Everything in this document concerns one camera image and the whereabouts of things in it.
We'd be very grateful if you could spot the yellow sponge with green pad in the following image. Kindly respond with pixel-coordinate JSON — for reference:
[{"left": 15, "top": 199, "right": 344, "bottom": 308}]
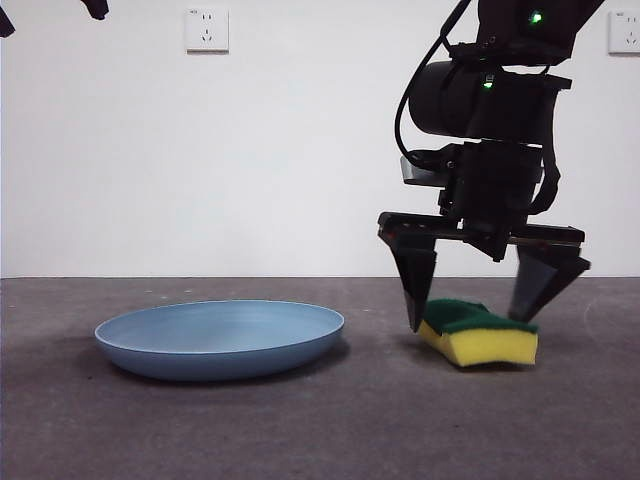
[{"left": 417, "top": 298, "right": 540, "bottom": 369}]

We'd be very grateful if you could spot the blue round plate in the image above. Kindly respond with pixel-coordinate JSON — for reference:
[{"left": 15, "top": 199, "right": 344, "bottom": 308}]
[{"left": 94, "top": 299, "right": 346, "bottom": 382}]

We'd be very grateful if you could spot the short looped black cable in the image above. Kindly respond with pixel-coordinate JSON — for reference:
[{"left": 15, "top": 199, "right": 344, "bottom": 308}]
[{"left": 528, "top": 145, "right": 563, "bottom": 217}]

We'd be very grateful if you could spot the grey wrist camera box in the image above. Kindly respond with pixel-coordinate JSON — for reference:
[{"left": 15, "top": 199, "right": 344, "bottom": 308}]
[{"left": 399, "top": 153, "right": 454, "bottom": 187}]

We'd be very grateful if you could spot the white wall socket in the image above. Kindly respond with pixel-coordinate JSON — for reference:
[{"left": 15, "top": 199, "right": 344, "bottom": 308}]
[
  {"left": 185, "top": 6, "right": 230, "bottom": 55},
  {"left": 606, "top": 10, "right": 640, "bottom": 56}
]

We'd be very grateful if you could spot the long black arm cable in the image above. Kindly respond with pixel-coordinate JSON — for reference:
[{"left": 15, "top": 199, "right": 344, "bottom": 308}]
[{"left": 393, "top": 0, "right": 472, "bottom": 167}]

